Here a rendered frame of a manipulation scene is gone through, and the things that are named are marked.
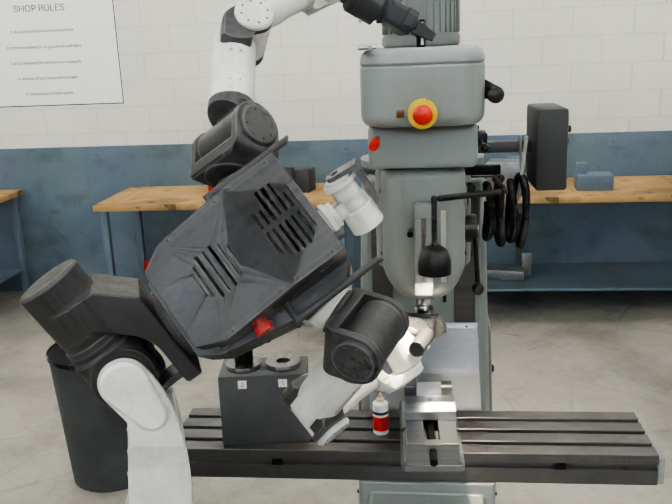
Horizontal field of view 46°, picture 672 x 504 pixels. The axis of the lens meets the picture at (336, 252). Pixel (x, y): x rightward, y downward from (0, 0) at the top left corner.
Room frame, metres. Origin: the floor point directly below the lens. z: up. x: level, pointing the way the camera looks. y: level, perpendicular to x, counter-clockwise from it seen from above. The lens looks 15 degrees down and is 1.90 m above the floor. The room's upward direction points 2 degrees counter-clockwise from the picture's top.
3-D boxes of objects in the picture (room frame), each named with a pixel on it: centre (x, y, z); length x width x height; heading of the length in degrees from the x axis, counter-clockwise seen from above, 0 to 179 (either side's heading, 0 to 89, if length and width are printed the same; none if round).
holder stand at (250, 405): (1.86, 0.19, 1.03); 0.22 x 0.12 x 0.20; 90
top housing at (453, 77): (1.85, -0.21, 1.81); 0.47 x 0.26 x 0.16; 174
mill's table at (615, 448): (1.84, -0.16, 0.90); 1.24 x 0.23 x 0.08; 84
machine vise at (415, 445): (1.81, -0.22, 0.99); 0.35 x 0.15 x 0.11; 176
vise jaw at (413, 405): (1.78, -0.22, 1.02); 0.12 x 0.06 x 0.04; 86
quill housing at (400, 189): (1.84, -0.21, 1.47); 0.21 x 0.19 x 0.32; 84
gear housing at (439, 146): (1.88, -0.22, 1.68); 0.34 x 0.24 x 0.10; 174
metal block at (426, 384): (1.84, -0.22, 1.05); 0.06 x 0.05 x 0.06; 86
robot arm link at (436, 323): (1.75, -0.18, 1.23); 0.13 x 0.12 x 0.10; 70
